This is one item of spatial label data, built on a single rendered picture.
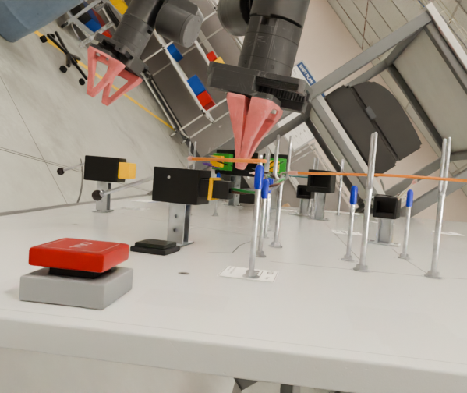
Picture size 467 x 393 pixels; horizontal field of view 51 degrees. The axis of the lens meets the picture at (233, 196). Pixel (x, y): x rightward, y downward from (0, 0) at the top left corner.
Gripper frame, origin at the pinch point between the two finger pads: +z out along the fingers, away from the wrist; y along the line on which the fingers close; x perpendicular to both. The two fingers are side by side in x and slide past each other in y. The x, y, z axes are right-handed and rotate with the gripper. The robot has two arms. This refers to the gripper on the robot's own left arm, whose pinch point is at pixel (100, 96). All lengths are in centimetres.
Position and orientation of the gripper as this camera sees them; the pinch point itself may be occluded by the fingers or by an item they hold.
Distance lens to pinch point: 91.6
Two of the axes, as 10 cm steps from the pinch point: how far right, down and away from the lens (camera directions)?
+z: -4.8, 8.8, 0.1
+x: -8.5, -4.7, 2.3
